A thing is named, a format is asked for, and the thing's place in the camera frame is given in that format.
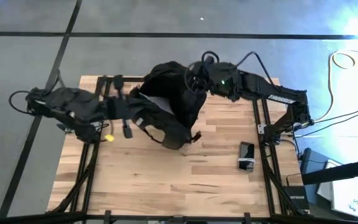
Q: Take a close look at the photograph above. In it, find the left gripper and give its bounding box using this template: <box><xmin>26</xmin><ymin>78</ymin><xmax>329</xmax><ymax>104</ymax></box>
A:
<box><xmin>104</xmin><ymin>74</ymin><xmax>135</xmax><ymax>139</ymax></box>

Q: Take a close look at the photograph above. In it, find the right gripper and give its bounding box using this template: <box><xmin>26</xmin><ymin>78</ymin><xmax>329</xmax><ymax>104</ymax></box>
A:
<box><xmin>184</xmin><ymin>60</ymin><xmax>222</xmax><ymax>94</ymax></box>

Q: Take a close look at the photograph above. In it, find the black backpack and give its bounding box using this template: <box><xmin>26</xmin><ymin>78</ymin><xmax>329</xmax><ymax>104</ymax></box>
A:
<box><xmin>128</xmin><ymin>61</ymin><xmax>209</xmax><ymax>151</ymax></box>

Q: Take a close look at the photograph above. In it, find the black phone with white band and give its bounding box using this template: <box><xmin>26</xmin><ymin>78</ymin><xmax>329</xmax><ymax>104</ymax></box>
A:
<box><xmin>237</xmin><ymin>141</ymin><xmax>256</xmax><ymax>173</ymax></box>

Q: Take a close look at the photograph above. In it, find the grey equipment case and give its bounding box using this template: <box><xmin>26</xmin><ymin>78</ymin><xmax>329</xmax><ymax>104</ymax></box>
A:
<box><xmin>299</xmin><ymin>147</ymin><xmax>331</xmax><ymax>187</ymax></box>

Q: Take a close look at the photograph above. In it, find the black overhead crossbar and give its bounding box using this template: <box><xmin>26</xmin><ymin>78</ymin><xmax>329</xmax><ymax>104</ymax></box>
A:
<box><xmin>0</xmin><ymin>211</ymin><xmax>358</xmax><ymax>224</ymax></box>

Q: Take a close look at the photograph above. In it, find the black Netgear box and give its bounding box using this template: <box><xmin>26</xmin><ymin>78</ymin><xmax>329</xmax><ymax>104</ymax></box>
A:
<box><xmin>283</xmin><ymin>185</ymin><xmax>310</xmax><ymax>211</ymax></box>

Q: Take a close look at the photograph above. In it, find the black diagonal beam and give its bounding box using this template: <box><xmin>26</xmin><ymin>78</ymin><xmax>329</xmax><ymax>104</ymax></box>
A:
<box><xmin>301</xmin><ymin>157</ymin><xmax>358</xmax><ymax>186</ymax></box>

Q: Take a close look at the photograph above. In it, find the white flat box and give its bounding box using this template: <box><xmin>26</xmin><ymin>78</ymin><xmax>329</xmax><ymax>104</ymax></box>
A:
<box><xmin>317</xmin><ymin>159</ymin><xmax>358</xmax><ymax>222</ymax></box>

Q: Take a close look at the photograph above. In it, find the black metal table frame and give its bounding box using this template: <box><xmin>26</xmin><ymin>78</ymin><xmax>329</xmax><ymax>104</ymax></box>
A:
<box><xmin>47</xmin><ymin>76</ymin><xmax>310</xmax><ymax>224</ymax></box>

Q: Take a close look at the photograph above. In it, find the thick white floor cable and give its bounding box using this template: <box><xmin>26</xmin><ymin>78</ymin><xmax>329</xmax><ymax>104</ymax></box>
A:
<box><xmin>315</xmin><ymin>49</ymin><xmax>358</xmax><ymax>123</ymax></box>

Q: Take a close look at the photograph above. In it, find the thin white floor cable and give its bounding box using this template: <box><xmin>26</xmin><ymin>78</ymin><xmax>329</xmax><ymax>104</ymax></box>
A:
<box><xmin>293</xmin><ymin>133</ymin><xmax>358</xmax><ymax>139</ymax></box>

